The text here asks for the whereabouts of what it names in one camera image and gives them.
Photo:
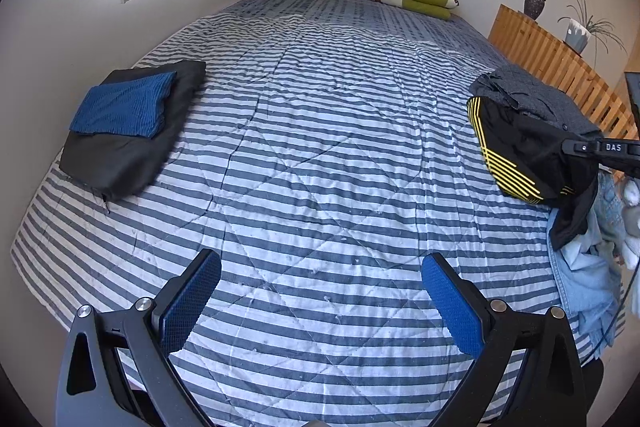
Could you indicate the folded blue knit garment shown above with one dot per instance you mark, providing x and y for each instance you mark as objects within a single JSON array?
[{"x": 130, "y": 108}]

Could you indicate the light blue denim jeans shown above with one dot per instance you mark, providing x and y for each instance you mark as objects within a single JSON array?
[{"x": 586, "y": 272}]

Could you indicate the black yellow striped pants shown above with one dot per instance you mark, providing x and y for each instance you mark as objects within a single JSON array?
[{"x": 524, "y": 155}]

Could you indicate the blue white striped quilt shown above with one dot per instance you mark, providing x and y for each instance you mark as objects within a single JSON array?
[{"x": 327, "y": 153}]

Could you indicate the dark ceramic vase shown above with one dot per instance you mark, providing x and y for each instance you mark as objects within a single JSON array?
[{"x": 533, "y": 8}]

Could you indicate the right white gloved hand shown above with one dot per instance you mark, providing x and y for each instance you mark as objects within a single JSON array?
[{"x": 630, "y": 215}]

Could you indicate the wooden slatted bed rail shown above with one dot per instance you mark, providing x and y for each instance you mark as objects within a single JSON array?
[{"x": 526, "y": 44}]

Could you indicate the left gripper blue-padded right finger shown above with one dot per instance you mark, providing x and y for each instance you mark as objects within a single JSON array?
[{"x": 549, "y": 389}]

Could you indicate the grey dark jacket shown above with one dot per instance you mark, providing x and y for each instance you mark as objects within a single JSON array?
[{"x": 512, "y": 86}]

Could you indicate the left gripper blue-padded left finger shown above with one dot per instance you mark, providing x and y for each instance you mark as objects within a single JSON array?
[{"x": 116, "y": 369}]

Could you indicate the folded black garment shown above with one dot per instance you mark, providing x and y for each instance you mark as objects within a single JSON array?
[{"x": 117, "y": 166}]

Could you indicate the potted spider plant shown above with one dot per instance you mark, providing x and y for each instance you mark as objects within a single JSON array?
[{"x": 582, "y": 27}]

